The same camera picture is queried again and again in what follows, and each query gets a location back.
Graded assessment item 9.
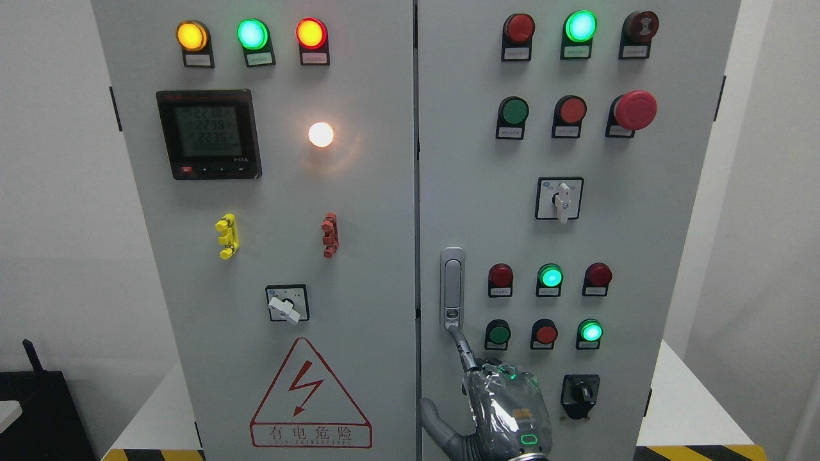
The red emergency stop button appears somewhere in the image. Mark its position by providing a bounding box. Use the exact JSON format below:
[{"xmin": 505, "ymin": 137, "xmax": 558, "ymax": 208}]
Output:
[{"xmin": 605, "ymin": 90, "xmax": 658, "ymax": 139}]

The grey robot hand plastic wrapped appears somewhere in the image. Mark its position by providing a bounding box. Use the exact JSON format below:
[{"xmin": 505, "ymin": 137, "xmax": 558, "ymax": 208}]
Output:
[{"xmin": 419, "ymin": 327, "xmax": 553, "ymax": 460}]

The white selector switch left door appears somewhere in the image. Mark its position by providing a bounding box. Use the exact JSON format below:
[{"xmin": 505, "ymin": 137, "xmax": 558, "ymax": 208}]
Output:
[{"xmin": 265, "ymin": 285, "xmax": 311, "ymax": 325}]

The green lit button lower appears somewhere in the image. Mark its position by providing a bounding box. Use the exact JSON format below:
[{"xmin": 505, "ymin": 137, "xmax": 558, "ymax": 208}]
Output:
[{"xmin": 576, "ymin": 318, "xmax": 603, "ymax": 350}]

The yellow terminal clip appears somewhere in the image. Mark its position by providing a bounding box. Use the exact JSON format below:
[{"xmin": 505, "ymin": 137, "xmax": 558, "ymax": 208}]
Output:
[{"xmin": 215, "ymin": 213, "xmax": 240, "ymax": 260}]

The green push button upper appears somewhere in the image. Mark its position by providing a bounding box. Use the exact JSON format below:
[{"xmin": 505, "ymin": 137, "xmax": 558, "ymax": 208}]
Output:
[{"xmin": 495, "ymin": 96, "xmax": 529, "ymax": 140}]

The grey cabinet door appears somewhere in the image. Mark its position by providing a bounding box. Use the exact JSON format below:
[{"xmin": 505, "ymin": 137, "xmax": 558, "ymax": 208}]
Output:
[
  {"xmin": 92, "ymin": 1, "xmax": 418, "ymax": 460},
  {"xmin": 416, "ymin": 1, "xmax": 740, "ymax": 460}
]

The green push button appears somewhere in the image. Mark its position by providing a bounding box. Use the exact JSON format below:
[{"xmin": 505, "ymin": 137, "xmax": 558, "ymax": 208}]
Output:
[
  {"xmin": 495, "ymin": 96, "xmax": 529, "ymax": 140},
  {"xmin": 484, "ymin": 319, "xmax": 511, "ymax": 351}
]

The red push button lower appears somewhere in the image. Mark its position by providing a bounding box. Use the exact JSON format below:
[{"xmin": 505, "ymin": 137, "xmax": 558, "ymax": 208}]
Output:
[{"xmin": 530, "ymin": 319, "xmax": 559, "ymax": 350}]

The green lit light middle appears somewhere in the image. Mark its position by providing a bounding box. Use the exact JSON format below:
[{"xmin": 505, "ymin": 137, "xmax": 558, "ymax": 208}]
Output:
[{"xmin": 536, "ymin": 263, "xmax": 564, "ymax": 298}]

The white selector switch upper right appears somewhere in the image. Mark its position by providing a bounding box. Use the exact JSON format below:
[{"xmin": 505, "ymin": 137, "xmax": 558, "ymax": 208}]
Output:
[{"xmin": 535, "ymin": 176, "xmax": 585, "ymax": 223}]

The black digital power meter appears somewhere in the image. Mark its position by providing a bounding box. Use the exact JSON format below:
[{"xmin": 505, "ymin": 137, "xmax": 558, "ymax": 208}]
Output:
[{"xmin": 156, "ymin": 88, "xmax": 263, "ymax": 181}]

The white lit indicator light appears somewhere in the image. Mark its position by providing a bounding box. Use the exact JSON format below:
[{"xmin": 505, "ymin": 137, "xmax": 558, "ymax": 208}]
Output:
[{"xmin": 307, "ymin": 122, "xmax": 336, "ymax": 149}]

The silver door handle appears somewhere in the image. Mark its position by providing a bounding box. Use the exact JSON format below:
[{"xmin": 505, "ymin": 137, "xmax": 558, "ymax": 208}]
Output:
[{"xmin": 439, "ymin": 247, "xmax": 466, "ymax": 330}]

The black red buzzer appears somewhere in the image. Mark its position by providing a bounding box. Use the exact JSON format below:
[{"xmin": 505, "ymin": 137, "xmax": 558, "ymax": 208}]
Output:
[{"xmin": 618, "ymin": 10, "xmax": 659, "ymax": 60}]

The red terminal clip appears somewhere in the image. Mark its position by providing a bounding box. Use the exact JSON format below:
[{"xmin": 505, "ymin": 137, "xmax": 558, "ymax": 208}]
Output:
[{"xmin": 320, "ymin": 213, "xmax": 340, "ymax": 259}]

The green lit light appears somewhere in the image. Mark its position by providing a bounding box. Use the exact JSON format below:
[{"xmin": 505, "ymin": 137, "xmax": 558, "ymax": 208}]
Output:
[
  {"xmin": 536, "ymin": 263, "xmax": 564, "ymax": 298},
  {"xmin": 560, "ymin": 10, "xmax": 598, "ymax": 60}
]

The red electrical hazard warning sticker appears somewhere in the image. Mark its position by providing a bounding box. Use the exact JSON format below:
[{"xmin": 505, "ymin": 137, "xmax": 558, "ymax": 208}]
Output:
[{"xmin": 249, "ymin": 337, "xmax": 373, "ymax": 449}]

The dark red light middle left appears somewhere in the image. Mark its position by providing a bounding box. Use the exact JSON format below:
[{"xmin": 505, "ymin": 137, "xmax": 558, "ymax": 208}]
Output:
[{"xmin": 488, "ymin": 263, "xmax": 514, "ymax": 298}]

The dark red light middle right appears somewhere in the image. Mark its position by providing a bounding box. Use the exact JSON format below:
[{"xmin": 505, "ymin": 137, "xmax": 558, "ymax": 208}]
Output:
[{"xmin": 582, "ymin": 262, "xmax": 613, "ymax": 297}]

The dark red light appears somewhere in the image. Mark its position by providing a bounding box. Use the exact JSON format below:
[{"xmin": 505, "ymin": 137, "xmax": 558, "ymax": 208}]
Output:
[
  {"xmin": 488, "ymin": 263, "xmax": 514, "ymax": 298},
  {"xmin": 582, "ymin": 262, "xmax": 613, "ymax": 297},
  {"xmin": 500, "ymin": 13, "xmax": 536, "ymax": 62}
]

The green push button lower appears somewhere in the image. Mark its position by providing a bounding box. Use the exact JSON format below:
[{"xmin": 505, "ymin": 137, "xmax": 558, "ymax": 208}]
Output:
[{"xmin": 484, "ymin": 319, "xmax": 511, "ymax": 351}]

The yellow indicator light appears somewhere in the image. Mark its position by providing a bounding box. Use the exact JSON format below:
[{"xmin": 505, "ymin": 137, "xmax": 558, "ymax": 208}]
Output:
[{"xmin": 176, "ymin": 20, "xmax": 215, "ymax": 69}]

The right grey cabinet door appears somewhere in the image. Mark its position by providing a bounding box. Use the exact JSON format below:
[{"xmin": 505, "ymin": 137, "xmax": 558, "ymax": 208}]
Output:
[{"xmin": 416, "ymin": 1, "xmax": 740, "ymax": 460}]

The red lit indicator light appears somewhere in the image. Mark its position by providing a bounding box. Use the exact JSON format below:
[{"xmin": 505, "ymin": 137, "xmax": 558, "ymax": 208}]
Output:
[{"xmin": 295, "ymin": 17, "xmax": 330, "ymax": 65}]

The black box with antenna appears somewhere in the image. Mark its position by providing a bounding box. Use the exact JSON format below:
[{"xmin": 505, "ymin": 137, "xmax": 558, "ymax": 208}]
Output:
[{"xmin": 1, "ymin": 339, "xmax": 95, "ymax": 460}]

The green lit light top right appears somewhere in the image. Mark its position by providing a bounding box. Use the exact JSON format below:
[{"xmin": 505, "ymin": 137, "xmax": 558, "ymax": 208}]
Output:
[{"xmin": 560, "ymin": 10, "xmax": 598, "ymax": 60}]

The red push button upper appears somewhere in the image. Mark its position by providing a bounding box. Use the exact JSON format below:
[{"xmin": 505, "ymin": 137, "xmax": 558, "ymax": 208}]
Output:
[{"xmin": 551, "ymin": 95, "xmax": 587, "ymax": 139}]

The dark red light top right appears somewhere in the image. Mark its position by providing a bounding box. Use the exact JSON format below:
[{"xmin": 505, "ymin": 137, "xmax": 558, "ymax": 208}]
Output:
[{"xmin": 500, "ymin": 13, "xmax": 536, "ymax": 62}]

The red push button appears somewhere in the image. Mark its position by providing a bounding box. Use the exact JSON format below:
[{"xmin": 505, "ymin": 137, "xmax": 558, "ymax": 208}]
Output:
[
  {"xmin": 551, "ymin": 95, "xmax": 587, "ymax": 139},
  {"xmin": 530, "ymin": 319, "xmax": 559, "ymax": 350}
]

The green indicator light top left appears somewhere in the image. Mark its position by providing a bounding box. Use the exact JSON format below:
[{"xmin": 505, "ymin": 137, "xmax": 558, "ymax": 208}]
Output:
[{"xmin": 236, "ymin": 18, "xmax": 276, "ymax": 67}]

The black rotary switch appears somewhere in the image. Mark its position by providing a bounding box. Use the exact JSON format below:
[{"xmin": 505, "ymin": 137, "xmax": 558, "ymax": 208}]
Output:
[{"xmin": 561, "ymin": 374, "xmax": 600, "ymax": 420}]

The left grey cabinet door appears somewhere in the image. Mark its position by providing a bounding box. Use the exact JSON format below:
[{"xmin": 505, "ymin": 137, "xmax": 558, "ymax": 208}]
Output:
[{"xmin": 92, "ymin": 1, "xmax": 418, "ymax": 460}]

